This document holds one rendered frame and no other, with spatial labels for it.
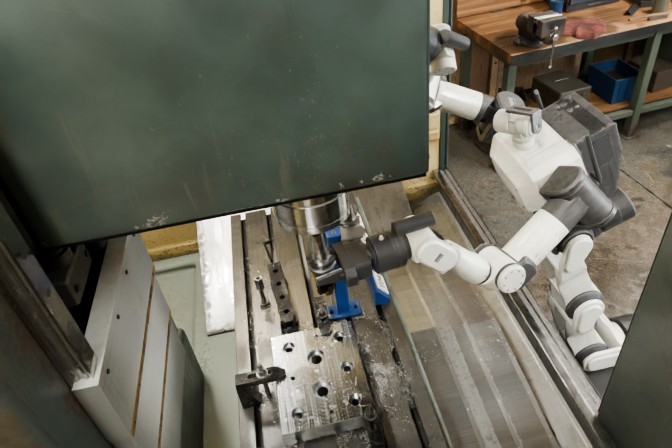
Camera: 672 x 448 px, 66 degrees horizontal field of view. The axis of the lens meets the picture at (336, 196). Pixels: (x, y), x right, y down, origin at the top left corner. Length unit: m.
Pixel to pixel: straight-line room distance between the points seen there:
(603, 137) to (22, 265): 1.35
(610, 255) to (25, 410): 2.92
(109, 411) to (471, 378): 1.05
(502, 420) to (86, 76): 1.38
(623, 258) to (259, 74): 2.77
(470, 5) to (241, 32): 3.23
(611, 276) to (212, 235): 2.10
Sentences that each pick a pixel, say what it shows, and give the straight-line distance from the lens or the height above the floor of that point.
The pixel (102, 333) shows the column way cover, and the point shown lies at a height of 1.42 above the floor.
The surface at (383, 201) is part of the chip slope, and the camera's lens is 2.22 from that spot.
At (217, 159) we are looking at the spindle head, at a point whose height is 1.74.
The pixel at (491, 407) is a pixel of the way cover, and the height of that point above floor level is 0.73.
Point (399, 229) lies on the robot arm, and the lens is 1.16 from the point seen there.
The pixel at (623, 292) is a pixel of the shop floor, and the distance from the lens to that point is 3.11.
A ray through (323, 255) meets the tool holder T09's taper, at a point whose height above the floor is 1.40.
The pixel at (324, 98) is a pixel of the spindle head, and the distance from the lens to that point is 0.79.
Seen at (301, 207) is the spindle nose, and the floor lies 1.58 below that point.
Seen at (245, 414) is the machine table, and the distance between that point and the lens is 1.51.
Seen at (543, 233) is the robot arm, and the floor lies 1.26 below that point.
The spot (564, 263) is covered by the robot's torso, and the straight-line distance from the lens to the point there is 1.86.
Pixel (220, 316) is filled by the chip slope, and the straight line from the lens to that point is 2.08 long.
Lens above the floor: 2.16
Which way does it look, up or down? 37 degrees down
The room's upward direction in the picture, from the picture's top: 7 degrees counter-clockwise
